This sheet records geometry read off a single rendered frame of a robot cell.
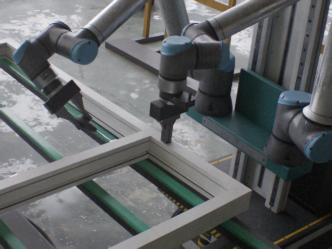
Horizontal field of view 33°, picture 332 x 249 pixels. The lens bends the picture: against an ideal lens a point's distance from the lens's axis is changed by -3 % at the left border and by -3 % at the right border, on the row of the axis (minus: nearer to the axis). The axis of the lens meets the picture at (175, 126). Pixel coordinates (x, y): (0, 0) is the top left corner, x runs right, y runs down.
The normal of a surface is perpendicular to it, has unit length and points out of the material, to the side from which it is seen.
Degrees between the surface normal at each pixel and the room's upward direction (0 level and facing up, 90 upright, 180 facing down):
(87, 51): 92
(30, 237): 0
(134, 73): 0
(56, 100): 59
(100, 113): 90
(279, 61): 90
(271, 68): 90
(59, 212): 0
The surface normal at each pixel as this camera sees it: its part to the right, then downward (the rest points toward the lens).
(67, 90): 0.37, -0.05
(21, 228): 0.10, -0.87
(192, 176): -0.73, 0.26
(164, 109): 0.68, 0.41
